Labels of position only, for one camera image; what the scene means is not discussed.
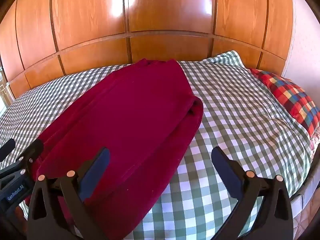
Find grey bed base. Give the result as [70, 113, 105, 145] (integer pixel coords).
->
[287, 152, 320, 221]

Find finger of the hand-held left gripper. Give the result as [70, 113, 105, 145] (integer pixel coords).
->
[0, 138, 45, 183]
[0, 138, 16, 162]

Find wooden panelled wardrobe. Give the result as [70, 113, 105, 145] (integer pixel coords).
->
[0, 0, 294, 99]

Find dark red fleece garment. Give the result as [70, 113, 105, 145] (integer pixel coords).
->
[24, 58, 204, 240]

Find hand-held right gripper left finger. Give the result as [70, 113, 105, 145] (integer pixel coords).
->
[27, 147, 111, 240]

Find floral pillow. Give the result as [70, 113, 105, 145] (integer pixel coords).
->
[309, 127, 320, 151]

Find multicoloured plaid pillow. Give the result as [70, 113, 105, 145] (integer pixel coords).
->
[249, 68, 320, 138]

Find green checkered bed sheet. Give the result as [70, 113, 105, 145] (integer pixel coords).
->
[0, 50, 314, 240]

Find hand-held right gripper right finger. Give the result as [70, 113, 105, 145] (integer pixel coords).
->
[211, 146, 293, 240]

